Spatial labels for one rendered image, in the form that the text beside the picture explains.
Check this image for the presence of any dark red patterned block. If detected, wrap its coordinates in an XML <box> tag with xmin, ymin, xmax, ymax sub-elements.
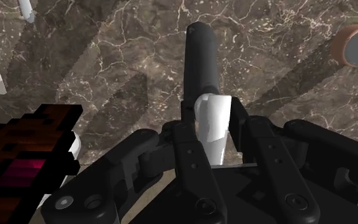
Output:
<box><xmin>0</xmin><ymin>103</ymin><xmax>84</xmax><ymax>224</ymax></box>

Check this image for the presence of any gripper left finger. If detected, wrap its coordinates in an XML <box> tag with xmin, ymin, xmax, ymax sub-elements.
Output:
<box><xmin>40</xmin><ymin>98</ymin><xmax>228</xmax><ymax>224</ymax></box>

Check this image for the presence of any white cylinder object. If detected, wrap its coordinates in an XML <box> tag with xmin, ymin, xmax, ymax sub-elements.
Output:
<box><xmin>17</xmin><ymin>0</ymin><xmax>36</xmax><ymax>24</ymax></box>

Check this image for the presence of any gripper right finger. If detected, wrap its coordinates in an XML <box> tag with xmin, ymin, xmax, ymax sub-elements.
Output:
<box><xmin>230</xmin><ymin>96</ymin><xmax>358</xmax><ymax>224</ymax></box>

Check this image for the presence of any black handled white tool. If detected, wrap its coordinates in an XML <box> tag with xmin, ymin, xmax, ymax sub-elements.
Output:
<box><xmin>183</xmin><ymin>20</ymin><xmax>233</xmax><ymax>167</ymax></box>

